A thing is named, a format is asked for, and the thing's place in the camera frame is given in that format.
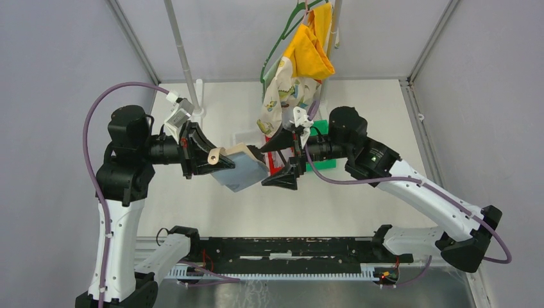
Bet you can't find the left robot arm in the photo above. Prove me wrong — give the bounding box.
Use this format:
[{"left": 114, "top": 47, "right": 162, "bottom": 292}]
[{"left": 75, "top": 105, "right": 235, "bottom": 307}]

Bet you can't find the right metal rack pole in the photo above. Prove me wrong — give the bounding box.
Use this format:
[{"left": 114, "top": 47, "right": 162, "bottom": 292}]
[{"left": 319, "top": 0, "right": 343, "bottom": 104}]

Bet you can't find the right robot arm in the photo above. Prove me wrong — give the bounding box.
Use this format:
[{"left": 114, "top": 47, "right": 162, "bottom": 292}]
[{"left": 260, "top": 107, "right": 502, "bottom": 273}]

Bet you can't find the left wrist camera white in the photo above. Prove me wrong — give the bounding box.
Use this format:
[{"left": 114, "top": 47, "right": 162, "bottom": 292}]
[{"left": 164, "top": 91, "right": 194, "bottom": 142}]

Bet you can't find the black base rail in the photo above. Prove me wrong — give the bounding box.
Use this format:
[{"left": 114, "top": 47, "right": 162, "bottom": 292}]
[{"left": 185, "top": 237, "right": 414, "bottom": 274}]

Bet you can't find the left white rack foot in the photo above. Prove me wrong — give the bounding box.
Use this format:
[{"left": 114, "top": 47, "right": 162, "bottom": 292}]
[{"left": 192, "top": 79, "right": 206, "bottom": 128}]

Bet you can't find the green plastic bin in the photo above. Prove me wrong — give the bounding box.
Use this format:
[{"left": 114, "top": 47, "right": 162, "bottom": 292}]
[{"left": 307, "top": 120, "right": 337, "bottom": 171}]

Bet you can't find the yellow patterned garment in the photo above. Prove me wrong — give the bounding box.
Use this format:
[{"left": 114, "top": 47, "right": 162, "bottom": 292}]
[{"left": 256, "top": 3, "right": 335, "bottom": 138}]

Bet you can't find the metal rack pole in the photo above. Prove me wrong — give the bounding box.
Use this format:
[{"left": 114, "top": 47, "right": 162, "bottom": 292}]
[
  {"left": 164, "top": 0, "right": 196, "bottom": 107},
  {"left": 319, "top": 0, "right": 343, "bottom": 104}
]

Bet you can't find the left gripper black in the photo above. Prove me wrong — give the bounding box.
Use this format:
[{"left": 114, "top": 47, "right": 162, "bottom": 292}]
[{"left": 139, "top": 119, "right": 235, "bottom": 178}]

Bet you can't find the green clothes hanger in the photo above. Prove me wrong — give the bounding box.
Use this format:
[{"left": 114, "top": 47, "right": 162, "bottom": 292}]
[{"left": 259, "top": 1, "right": 334, "bottom": 86}]

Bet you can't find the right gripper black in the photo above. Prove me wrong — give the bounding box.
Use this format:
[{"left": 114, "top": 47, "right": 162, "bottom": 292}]
[{"left": 260, "top": 121, "right": 352, "bottom": 191}]

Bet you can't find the red plastic bin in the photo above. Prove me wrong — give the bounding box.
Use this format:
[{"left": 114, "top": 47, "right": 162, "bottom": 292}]
[{"left": 264, "top": 147, "right": 294, "bottom": 175}]

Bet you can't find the white slotted cable duct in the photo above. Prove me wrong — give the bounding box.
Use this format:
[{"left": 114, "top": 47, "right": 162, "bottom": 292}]
[{"left": 166, "top": 264, "right": 378, "bottom": 282}]

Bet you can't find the beige card holder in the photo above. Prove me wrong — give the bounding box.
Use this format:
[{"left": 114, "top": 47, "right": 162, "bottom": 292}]
[{"left": 207, "top": 142, "right": 269, "bottom": 193}]

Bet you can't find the left metal rack pole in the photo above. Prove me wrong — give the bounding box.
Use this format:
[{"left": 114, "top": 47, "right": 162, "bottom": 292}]
[{"left": 164, "top": 0, "right": 196, "bottom": 107}]

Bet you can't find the clear plastic bin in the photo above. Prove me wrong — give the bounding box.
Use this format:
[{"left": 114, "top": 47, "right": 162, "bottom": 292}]
[{"left": 232, "top": 130, "right": 266, "bottom": 148}]

